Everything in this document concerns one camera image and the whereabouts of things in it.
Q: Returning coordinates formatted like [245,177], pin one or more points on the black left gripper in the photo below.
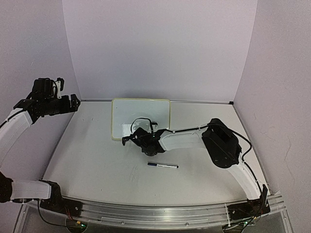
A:
[66,107]

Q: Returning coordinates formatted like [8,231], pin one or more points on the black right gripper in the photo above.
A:
[133,137]

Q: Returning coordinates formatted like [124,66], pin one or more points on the yellow framed small whiteboard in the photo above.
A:
[127,114]

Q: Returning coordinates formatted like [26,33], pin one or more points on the white marker pen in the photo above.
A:
[167,166]

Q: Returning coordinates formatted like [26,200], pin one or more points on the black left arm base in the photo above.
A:
[59,204]

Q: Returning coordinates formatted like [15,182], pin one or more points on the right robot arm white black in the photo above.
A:
[221,143]

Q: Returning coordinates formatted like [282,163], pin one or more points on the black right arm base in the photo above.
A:
[249,209]

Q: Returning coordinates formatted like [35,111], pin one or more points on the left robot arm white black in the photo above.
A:
[45,99]

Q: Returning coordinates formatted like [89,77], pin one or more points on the aluminium back table rail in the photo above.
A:
[172,101]

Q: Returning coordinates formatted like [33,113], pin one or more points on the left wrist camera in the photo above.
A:
[59,84]

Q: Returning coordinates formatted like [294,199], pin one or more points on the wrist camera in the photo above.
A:
[59,84]
[153,124]

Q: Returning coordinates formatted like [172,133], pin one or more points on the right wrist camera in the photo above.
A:
[153,124]

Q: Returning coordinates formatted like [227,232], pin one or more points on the aluminium front rail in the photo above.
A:
[101,217]

